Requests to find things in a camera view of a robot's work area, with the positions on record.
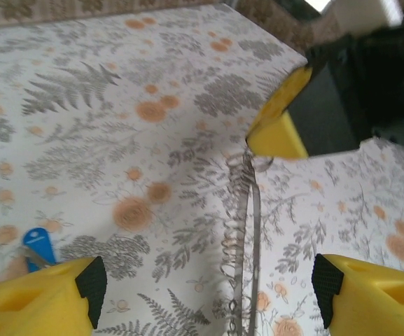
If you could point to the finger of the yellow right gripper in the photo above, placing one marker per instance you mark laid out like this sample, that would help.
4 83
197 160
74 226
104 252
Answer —
275 136

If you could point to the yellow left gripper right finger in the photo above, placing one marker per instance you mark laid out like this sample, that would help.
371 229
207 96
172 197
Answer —
380 301

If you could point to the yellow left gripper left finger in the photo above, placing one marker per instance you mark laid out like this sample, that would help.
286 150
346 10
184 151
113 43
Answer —
30 301

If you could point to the silver split keyring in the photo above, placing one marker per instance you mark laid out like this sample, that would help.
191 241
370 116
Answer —
256 224

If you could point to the blue plastic key tag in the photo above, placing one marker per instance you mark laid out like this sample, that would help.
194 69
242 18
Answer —
38 241

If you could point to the floral patterned table cover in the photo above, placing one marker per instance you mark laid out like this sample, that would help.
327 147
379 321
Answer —
82 157

